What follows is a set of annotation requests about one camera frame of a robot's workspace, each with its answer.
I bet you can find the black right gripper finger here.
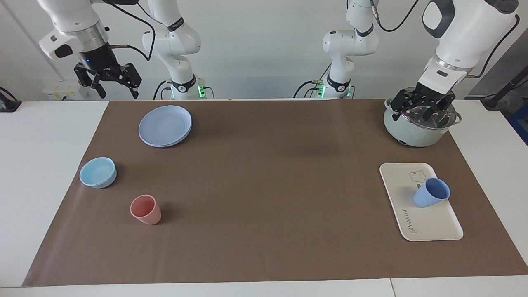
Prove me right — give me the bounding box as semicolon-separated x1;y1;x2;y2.
118;63;142;99
74;64;107;99

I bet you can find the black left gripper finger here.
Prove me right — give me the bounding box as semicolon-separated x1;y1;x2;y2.
433;94;456;120
391;90;417;121

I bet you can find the blue cup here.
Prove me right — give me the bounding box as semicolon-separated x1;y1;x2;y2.
413;178;451;208

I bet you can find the pink cup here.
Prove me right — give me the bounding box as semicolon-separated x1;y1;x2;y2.
130;194;162;226

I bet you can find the cream rabbit print tray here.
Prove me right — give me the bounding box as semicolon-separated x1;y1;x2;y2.
379;163;464;242

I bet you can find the glass pot lid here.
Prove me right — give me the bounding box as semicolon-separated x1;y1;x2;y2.
395;87;457;130

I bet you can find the pale green electric pot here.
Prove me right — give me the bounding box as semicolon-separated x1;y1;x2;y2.
384;97;462;148

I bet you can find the periwinkle blue plate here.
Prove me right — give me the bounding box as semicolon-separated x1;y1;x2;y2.
138;105;193;148

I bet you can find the blue box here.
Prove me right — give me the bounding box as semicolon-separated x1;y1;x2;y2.
508;103;528;146

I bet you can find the light blue bowl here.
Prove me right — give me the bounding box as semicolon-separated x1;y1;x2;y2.
79;157;117;189

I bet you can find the brown table mat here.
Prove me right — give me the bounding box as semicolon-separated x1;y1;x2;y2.
23;99;528;287

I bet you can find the black right arm base cable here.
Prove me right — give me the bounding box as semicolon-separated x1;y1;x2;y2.
153;80;174;100

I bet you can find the black arm base cable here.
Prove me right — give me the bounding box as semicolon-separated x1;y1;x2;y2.
153;80;174;100
293;80;327;99

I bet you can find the white wall socket box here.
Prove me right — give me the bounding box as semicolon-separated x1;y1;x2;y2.
42;80;88;101

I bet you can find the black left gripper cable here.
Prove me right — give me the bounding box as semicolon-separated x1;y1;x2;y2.
370;0;520;79

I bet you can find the black camera stand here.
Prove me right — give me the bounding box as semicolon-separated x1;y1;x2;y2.
481;66;528;110

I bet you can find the black clamp mount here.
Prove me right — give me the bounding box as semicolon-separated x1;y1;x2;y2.
0;87;22;113

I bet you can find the black left arm base cable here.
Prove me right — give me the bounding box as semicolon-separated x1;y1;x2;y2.
293;80;327;99

